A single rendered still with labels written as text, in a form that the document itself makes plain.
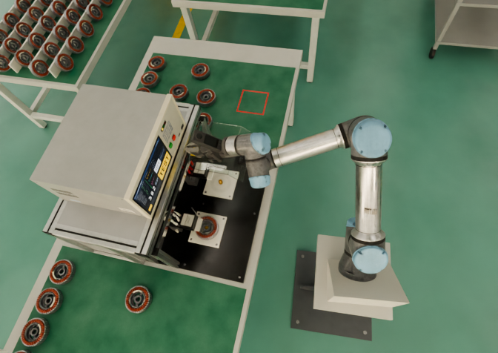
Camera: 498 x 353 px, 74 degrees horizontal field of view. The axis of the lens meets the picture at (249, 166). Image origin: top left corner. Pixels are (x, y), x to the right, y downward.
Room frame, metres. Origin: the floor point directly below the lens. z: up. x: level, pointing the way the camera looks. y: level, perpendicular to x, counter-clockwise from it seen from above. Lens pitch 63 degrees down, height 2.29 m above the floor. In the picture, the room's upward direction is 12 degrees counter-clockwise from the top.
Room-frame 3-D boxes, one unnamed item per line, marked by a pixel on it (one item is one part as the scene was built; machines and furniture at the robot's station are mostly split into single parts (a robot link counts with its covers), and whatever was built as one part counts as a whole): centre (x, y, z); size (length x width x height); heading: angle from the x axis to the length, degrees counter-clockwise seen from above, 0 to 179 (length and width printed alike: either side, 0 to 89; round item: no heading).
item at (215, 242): (0.50, 0.25, 0.78); 0.15 x 0.15 x 0.01; 66
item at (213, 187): (0.72, 0.16, 0.78); 0.15 x 0.15 x 0.01; 66
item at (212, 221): (0.50, 0.25, 0.80); 0.11 x 0.11 x 0.04
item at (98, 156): (0.75, 0.49, 1.22); 0.44 x 0.39 x 0.20; 156
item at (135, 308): (0.25, 0.60, 0.77); 0.11 x 0.11 x 0.04
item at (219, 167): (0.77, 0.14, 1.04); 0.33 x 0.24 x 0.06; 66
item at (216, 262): (0.61, 0.22, 0.76); 0.64 x 0.47 x 0.02; 156
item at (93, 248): (0.47, 0.70, 0.91); 0.28 x 0.03 x 0.32; 66
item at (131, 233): (0.74, 0.50, 1.09); 0.68 x 0.44 x 0.05; 156
